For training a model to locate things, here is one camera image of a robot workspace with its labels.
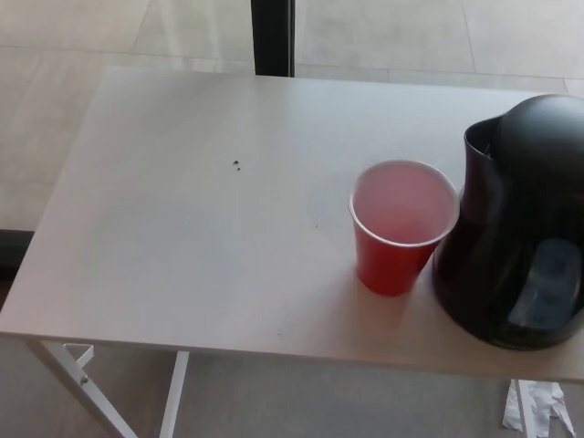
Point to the white diagonal table leg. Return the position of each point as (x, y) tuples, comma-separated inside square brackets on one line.
[(68, 378)]

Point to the red plastic cup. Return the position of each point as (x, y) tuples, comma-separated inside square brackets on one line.
[(388, 264)]

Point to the white straight table leg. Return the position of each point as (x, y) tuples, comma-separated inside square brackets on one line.
[(173, 397), (527, 410)]

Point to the white table brace bracket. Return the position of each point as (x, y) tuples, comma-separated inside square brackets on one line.
[(84, 353)]

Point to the crumpled white paper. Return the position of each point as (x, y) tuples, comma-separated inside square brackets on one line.
[(554, 401)]

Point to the black vertical window post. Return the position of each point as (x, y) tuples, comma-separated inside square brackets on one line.
[(273, 36)]

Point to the black electric kettle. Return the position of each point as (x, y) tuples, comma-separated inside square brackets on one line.
[(502, 191)]

